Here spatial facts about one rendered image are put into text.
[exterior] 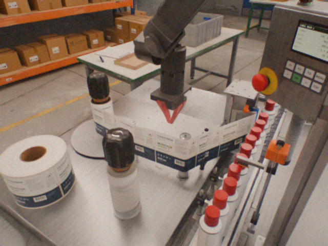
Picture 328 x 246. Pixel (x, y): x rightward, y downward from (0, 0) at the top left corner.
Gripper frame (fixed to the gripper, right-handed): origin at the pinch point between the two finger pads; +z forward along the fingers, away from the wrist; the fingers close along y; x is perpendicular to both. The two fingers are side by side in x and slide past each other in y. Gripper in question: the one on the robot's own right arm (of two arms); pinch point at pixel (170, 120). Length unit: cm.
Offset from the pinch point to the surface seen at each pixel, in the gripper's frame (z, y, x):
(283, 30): -24.7, -5.7, 20.3
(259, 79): -15.2, -3.7, 18.6
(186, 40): 32, -178, -84
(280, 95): -12.7, -3.8, 23.5
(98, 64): 40, -94, -125
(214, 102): 35, -78, -14
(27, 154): 19, 18, -43
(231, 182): 10.2, 2.2, 19.3
